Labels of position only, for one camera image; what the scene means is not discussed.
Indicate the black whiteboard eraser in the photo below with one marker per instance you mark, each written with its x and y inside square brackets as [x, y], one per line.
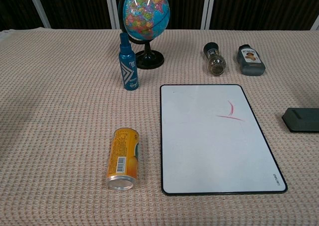
[301, 120]

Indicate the white board with black frame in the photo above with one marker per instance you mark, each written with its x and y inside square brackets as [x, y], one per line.
[211, 148]

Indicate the blue spray bottle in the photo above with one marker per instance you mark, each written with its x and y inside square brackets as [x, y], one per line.
[128, 71]

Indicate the orange drink can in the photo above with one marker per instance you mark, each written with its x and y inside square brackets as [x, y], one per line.
[124, 158]

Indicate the glass pepper grinder black cap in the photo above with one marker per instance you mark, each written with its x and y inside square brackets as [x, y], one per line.
[216, 64]

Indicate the desk globe on black stand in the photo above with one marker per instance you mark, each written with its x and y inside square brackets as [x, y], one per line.
[147, 14]

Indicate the beige waffle-weave tablecloth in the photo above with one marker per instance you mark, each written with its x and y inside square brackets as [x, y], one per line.
[62, 111]

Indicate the dark sauce bottle with label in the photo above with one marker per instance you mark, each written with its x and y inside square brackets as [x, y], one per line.
[250, 66]

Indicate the white aluminium frame post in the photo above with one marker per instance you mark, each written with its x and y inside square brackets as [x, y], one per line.
[316, 25]
[208, 6]
[113, 9]
[38, 6]

